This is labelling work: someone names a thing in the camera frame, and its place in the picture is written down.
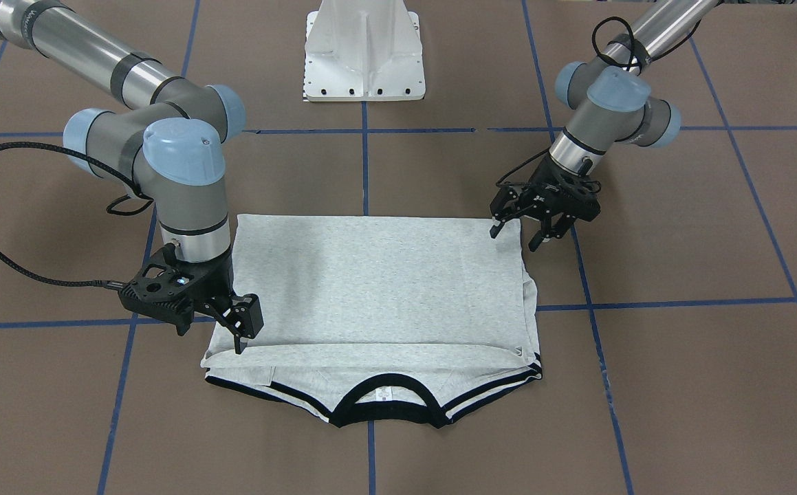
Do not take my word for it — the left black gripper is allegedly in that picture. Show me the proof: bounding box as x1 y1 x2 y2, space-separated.
489 155 581 252

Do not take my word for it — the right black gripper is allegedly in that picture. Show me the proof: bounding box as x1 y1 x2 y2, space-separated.
164 247 264 355

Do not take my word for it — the grey cartoon print t-shirt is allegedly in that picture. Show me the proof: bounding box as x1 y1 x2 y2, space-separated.
201 214 543 428

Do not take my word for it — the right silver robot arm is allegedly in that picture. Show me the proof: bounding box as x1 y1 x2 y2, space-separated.
0 1 264 353

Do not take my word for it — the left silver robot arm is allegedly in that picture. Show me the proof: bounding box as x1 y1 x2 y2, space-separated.
490 1 718 251

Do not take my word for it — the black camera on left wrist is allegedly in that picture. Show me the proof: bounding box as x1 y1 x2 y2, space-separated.
556 173 602 222

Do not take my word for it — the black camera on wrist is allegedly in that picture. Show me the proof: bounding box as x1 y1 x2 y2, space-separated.
556 173 602 222
117 243 195 326

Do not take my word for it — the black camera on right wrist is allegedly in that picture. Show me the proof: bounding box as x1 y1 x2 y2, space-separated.
117 243 195 326

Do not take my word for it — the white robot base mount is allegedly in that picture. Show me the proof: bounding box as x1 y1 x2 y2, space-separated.
302 1 426 102

